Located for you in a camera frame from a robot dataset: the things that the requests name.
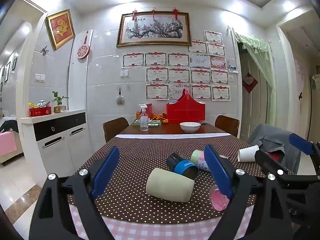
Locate green and pink cup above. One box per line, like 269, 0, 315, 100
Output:
190, 149, 212, 172

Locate wall of award certificates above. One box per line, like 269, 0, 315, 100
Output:
121, 30, 231, 102

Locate grey jacket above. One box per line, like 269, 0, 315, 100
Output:
248, 123, 305, 176

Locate white sideboard cabinet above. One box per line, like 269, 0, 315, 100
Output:
20, 109, 92, 178

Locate gold framed red picture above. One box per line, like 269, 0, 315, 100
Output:
45, 9, 76, 51

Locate clear spray bottle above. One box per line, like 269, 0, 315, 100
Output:
139, 104, 150, 131

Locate brown chair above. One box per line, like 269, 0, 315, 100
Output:
102, 117, 130, 143
214, 115, 240, 138

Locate red basket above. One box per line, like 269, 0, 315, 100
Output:
28, 106, 52, 117

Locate pink cloth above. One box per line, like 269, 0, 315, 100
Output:
0, 131, 18, 157

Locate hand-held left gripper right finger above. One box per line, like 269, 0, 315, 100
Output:
204, 144, 293, 240

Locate white door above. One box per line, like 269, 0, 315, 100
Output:
239, 51, 270, 142

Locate orange snack packets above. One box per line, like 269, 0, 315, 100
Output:
149, 113, 167, 123

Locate framed plum blossom painting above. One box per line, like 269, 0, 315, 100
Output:
116, 11, 192, 48

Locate hanging grey brush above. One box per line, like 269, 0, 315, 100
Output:
115, 88, 126, 105

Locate white bowl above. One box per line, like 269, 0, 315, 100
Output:
179, 122, 201, 133

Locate small potted plant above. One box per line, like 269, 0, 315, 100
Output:
52, 91, 70, 113

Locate blue and black cup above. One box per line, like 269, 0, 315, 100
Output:
166, 152, 199, 180

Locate round red hanging ornament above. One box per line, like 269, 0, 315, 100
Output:
77, 30, 91, 59

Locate flat green box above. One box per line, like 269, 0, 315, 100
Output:
132, 119, 162, 127

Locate white paper cup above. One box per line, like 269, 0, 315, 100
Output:
237, 144, 260, 162

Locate green curtain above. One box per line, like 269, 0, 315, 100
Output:
233, 32, 278, 136

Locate large red gift bag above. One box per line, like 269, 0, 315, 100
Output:
166, 89, 206, 124

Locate pink checkered tablecloth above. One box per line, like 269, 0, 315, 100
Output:
67, 200, 227, 240

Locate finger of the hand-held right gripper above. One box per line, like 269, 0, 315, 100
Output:
288, 133, 320, 174
254, 149, 288, 181

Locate brown polka-dot tablecloth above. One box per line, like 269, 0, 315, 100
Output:
66, 135, 296, 224

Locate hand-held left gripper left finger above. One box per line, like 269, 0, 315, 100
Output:
31, 146, 120, 240

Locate red diamond door decoration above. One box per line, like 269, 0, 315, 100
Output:
242, 72, 258, 94

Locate beige cup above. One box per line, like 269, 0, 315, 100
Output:
146, 167, 195, 203

